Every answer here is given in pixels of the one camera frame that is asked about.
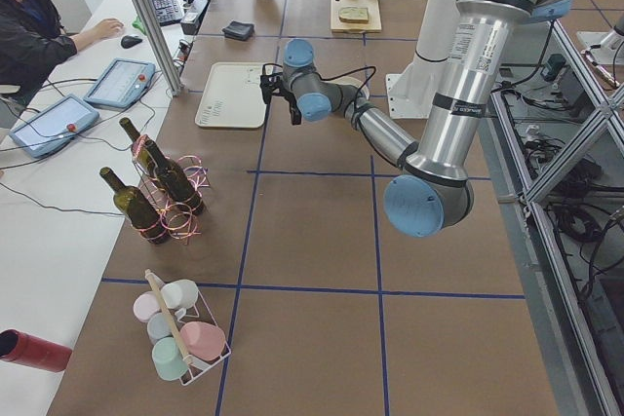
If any cream bear tray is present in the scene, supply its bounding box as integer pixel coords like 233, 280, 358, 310
194, 61, 266, 129

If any near blue teach pendant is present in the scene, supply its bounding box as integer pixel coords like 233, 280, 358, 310
9, 95, 99, 159

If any front green wine bottle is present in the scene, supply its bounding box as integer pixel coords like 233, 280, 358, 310
99, 167, 170, 245

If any white round plate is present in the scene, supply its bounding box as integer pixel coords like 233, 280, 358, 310
338, 76, 370, 98

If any far blue teach pendant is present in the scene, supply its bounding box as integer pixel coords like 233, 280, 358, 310
84, 57, 156, 110

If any red cylinder bottle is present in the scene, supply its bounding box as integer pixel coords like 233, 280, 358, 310
1, 329, 72, 372

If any blue teach pendant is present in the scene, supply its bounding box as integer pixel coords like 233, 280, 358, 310
9, 95, 99, 159
84, 57, 156, 110

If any black computer mouse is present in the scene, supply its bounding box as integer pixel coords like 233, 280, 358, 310
120, 34, 143, 50

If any salmon pink cup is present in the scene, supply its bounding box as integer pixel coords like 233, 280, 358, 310
180, 321, 226, 361

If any white wire cup rack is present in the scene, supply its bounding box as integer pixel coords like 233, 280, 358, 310
134, 270, 231, 386

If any seated person in black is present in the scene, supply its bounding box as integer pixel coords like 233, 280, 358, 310
1, 0, 124, 106

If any black keyboard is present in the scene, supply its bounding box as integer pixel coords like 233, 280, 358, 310
150, 0, 183, 26

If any green wine bottle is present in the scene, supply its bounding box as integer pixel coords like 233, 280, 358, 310
99, 167, 170, 245
119, 117, 151, 165
145, 137, 205, 215

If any grey cup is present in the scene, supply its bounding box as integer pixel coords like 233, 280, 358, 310
146, 312, 172, 345

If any copper wire bottle rack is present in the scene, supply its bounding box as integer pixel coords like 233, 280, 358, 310
132, 134, 206, 243

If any dark grey folded cloth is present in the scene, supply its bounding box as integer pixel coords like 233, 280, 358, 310
222, 20, 254, 41

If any bread slice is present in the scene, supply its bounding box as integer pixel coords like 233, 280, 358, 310
338, 6, 370, 24

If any light pink cup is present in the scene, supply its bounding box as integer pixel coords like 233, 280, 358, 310
133, 291, 161, 323

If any white cup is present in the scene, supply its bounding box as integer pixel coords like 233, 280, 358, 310
160, 279, 199, 310

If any mint green cup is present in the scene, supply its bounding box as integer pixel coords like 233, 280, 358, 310
151, 336, 189, 381

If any wooden cutting board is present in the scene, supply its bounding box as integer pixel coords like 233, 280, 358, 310
330, 0, 382, 33

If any aluminium frame post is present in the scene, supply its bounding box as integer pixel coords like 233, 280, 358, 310
132, 0, 183, 96

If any middle green wine bottle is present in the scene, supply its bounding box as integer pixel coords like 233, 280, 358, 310
145, 137, 205, 215

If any rear green wine bottle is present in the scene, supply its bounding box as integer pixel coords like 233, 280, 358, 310
119, 117, 151, 165

